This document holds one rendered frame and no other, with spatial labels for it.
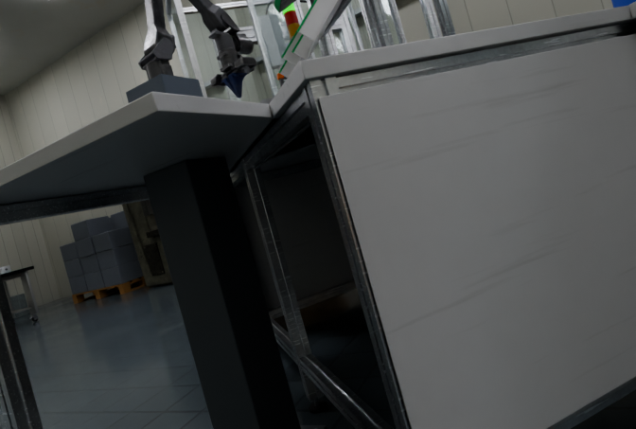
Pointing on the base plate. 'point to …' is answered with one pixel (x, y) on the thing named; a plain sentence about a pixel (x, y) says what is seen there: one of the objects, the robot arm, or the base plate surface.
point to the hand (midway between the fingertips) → (237, 87)
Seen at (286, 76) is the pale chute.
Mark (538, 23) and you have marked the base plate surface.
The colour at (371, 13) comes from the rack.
